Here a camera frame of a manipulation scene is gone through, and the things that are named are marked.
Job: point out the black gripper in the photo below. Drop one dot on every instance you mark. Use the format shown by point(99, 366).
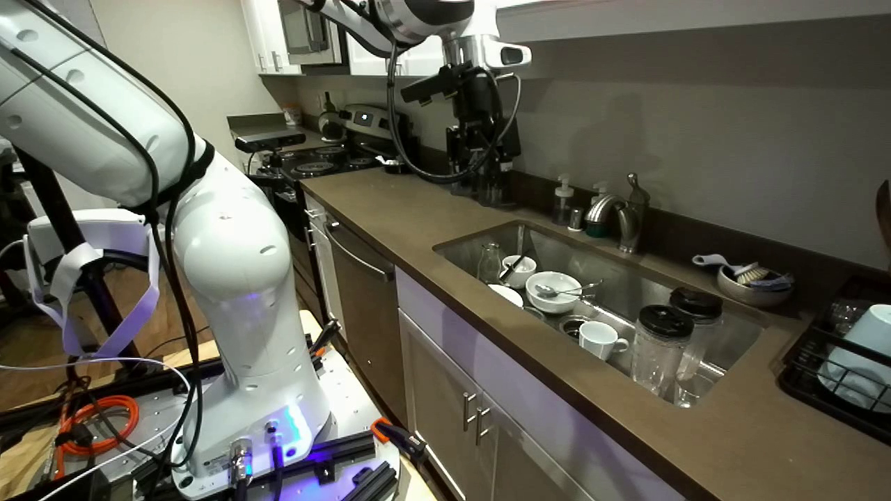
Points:
point(477, 107)

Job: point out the steel kitchen faucet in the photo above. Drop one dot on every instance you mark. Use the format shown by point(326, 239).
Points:
point(637, 224)

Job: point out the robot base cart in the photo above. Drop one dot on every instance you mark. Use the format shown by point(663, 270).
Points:
point(351, 400)

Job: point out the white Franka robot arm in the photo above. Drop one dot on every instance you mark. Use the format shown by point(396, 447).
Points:
point(233, 260)

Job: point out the dark tumbler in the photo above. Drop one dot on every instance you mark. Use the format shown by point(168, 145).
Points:
point(491, 192)

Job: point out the clear soap dispenser white pump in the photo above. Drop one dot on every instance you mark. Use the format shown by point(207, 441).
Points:
point(563, 207)

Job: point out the clear glass jar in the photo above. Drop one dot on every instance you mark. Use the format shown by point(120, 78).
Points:
point(491, 262)

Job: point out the thin black stick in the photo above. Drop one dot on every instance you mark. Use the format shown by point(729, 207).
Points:
point(514, 267)

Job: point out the small steel cup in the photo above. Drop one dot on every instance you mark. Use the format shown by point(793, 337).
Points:
point(576, 220)

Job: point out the small white bowl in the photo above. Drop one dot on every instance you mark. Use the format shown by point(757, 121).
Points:
point(520, 267)

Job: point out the green soap dispenser white pump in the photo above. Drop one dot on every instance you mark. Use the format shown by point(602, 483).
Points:
point(599, 195)

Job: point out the steel kitchen stove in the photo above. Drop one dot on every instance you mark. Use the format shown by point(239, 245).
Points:
point(372, 125)

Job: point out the white plate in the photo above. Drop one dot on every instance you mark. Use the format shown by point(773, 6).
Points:
point(507, 297)

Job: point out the metal spoon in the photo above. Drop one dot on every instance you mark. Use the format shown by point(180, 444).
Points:
point(549, 291)

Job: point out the large white bowl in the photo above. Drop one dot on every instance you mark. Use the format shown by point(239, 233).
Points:
point(556, 291)

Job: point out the steel dishwasher front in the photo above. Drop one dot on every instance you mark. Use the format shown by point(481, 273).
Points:
point(367, 316)

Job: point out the stainless steel sink basin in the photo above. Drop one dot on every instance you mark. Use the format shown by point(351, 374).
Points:
point(642, 281)

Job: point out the white mug in sink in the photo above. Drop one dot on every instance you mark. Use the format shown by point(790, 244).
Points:
point(599, 337)

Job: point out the grey lower cabinets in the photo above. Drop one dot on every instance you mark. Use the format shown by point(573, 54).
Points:
point(520, 419)

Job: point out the white dish brush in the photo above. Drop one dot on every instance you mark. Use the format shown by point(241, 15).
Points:
point(720, 262)

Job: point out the white upper cabinets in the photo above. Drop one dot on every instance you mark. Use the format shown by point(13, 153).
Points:
point(269, 32)

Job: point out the clear bottle with black lid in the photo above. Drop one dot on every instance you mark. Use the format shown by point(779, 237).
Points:
point(662, 351)
point(699, 310)

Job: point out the overhead cabinet above sink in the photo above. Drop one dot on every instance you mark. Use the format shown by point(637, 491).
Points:
point(698, 17)

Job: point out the round brush holder bowl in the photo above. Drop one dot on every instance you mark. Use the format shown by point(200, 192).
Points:
point(757, 291)

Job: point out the black dish rack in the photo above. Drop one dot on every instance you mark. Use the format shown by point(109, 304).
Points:
point(809, 372)

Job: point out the black stand pole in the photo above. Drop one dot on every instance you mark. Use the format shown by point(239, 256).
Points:
point(70, 233)

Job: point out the white container in rack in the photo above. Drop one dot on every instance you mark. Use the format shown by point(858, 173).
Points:
point(864, 349)

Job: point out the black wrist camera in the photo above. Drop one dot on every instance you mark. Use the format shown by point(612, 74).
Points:
point(434, 84)

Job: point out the black stereo camera on stand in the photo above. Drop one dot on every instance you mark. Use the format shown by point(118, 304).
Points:
point(269, 141)

